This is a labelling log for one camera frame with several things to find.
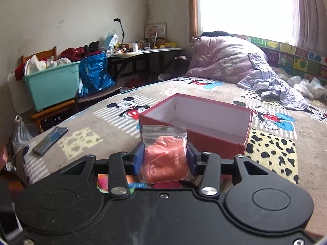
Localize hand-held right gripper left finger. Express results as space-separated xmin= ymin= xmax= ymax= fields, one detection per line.
xmin=61 ymin=142 xmax=146 ymax=197

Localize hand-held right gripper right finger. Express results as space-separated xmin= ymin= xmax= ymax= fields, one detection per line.
xmin=186 ymin=142 xmax=278 ymax=199

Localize clear bag with orange contents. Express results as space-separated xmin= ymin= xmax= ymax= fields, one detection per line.
xmin=142 ymin=125 xmax=195 ymax=184

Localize cartoon mouse printed blanket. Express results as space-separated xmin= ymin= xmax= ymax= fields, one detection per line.
xmin=15 ymin=75 xmax=327 ymax=235

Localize dark brown stool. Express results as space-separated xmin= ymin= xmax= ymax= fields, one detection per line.
xmin=75 ymin=85 xmax=123 ymax=104

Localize dark blue phone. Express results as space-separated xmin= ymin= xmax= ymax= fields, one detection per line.
xmin=32 ymin=126 xmax=69 ymax=156

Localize blue plastic bag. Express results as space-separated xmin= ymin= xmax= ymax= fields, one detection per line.
xmin=78 ymin=53 xmax=115 ymax=95

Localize dark bag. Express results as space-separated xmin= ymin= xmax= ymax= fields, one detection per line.
xmin=175 ymin=55 xmax=189 ymax=69

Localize wooden chair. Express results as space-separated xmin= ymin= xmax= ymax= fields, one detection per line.
xmin=20 ymin=46 xmax=77 ymax=133

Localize white tray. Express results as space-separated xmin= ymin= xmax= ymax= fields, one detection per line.
xmin=116 ymin=51 xmax=140 ymax=58

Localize cluttered black desk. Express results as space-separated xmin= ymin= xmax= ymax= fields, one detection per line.
xmin=107 ymin=47 xmax=184 ymax=82

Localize purple duvet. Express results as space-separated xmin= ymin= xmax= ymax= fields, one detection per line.
xmin=185 ymin=36 xmax=320 ymax=111

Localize teal plastic bin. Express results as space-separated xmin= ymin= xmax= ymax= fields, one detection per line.
xmin=22 ymin=61 xmax=82 ymax=112

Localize black clothes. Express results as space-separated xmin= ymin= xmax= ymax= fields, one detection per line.
xmin=84 ymin=41 xmax=103 ymax=54

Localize light blue packet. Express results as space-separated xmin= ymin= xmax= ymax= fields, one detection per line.
xmin=102 ymin=32 xmax=119 ymax=50

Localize white plastic bag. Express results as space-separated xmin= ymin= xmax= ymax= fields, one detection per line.
xmin=12 ymin=115 xmax=34 ymax=155

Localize red clothes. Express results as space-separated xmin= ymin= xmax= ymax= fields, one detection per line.
xmin=60 ymin=46 xmax=87 ymax=60

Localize black phone stand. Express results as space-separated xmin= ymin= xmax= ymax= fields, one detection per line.
xmin=114 ymin=18 xmax=127 ymax=48

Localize framed picture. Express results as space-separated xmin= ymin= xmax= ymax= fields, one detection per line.
xmin=144 ymin=22 xmax=167 ymax=40

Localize black cloth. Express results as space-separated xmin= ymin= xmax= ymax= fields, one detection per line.
xmin=200 ymin=31 xmax=232 ymax=37

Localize white clothes pile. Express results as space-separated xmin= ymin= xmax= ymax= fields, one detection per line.
xmin=15 ymin=55 xmax=72 ymax=79

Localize white crumpled cloth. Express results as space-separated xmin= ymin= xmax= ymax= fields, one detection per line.
xmin=277 ymin=74 xmax=327 ymax=100

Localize colourful alphabet foam mat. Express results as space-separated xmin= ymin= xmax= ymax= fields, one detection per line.
xmin=245 ymin=36 xmax=327 ymax=82

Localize window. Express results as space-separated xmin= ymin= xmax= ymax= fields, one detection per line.
xmin=198 ymin=0 xmax=299 ymax=44

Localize pale curtain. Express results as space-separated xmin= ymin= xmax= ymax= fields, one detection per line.
xmin=291 ymin=0 xmax=327 ymax=54

